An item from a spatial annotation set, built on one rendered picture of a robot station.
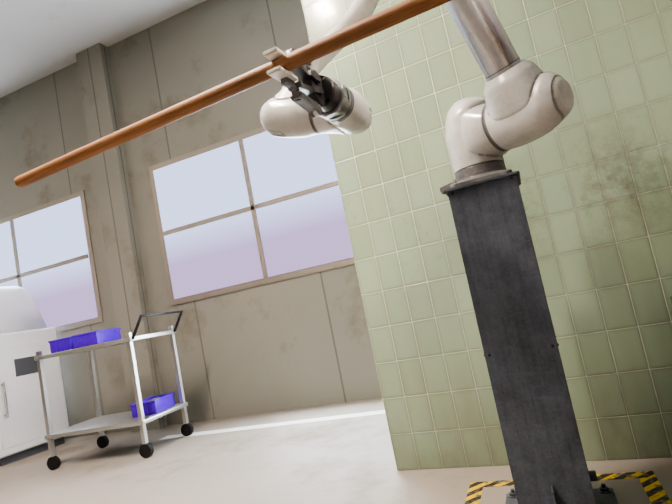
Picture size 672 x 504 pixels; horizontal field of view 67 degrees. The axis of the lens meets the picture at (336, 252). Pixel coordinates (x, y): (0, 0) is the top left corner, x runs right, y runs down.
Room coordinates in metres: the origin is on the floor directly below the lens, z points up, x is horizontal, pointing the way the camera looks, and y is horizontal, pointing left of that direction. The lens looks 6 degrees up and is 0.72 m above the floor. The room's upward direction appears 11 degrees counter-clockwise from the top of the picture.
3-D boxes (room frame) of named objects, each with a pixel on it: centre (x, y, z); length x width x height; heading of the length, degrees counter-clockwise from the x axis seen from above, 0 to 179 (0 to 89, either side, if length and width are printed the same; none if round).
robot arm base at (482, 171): (1.56, -0.47, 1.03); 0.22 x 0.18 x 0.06; 70
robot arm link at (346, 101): (1.14, -0.06, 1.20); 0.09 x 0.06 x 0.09; 66
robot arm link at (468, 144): (1.55, -0.50, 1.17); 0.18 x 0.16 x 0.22; 37
